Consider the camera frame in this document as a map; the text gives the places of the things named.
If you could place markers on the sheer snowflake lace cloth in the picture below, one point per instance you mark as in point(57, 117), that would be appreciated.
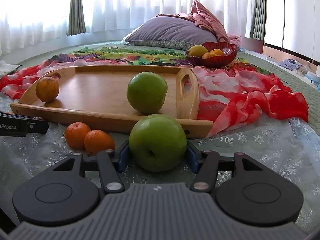
point(289, 147)

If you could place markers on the red white scarf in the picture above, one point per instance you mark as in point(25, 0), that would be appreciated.
point(205, 102)

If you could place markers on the white sheer curtain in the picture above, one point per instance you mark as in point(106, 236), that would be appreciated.
point(26, 23)

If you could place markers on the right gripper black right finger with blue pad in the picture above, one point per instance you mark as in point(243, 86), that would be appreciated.
point(244, 189)

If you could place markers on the large brownish orange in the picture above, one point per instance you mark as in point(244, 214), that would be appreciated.
point(47, 89)

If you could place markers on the green curtain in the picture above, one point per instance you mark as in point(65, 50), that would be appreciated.
point(75, 20)
point(258, 20)

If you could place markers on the yellow pear in bowl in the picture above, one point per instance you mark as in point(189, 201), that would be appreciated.
point(197, 50)

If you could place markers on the small mandarin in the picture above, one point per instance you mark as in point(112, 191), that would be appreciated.
point(75, 134)
point(97, 140)

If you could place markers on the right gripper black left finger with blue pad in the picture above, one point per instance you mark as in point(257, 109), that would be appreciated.
point(71, 189)

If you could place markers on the pink folded blanket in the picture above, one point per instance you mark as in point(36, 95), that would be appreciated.
point(205, 20)

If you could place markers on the green quilted bedspread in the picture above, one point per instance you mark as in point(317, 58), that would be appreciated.
point(280, 72)

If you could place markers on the orange fruit in bowl back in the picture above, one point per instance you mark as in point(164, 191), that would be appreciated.
point(217, 52)

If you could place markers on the white cloth at left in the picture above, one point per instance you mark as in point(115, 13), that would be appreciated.
point(7, 69)

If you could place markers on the wooden serving tray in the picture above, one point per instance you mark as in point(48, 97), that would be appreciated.
point(96, 96)

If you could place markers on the lavender cloth at right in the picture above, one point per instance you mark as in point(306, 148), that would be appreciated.
point(290, 64)

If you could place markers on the orange fruit in bowl front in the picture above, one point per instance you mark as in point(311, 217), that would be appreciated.
point(208, 55)

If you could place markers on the red glass fruit bowl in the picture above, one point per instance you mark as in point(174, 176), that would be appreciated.
point(230, 52)

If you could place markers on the green curtain right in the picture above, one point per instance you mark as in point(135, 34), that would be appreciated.
point(258, 20)

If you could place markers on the green curtain middle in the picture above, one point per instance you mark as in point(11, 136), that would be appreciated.
point(75, 20)

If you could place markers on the green apple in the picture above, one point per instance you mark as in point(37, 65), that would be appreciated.
point(146, 92)
point(157, 142)

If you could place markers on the purple pillow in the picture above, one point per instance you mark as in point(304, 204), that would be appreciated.
point(169, 32)

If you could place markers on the colourful floral scarf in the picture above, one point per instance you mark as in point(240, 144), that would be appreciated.
point(117, 55)

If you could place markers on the finger of the black genrobot.ai left gripper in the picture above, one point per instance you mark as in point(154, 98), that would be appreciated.
point(13, 125)

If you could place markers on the orange fruit in bowl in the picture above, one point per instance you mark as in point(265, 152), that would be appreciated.
point(208, 55)
point(217, 52)

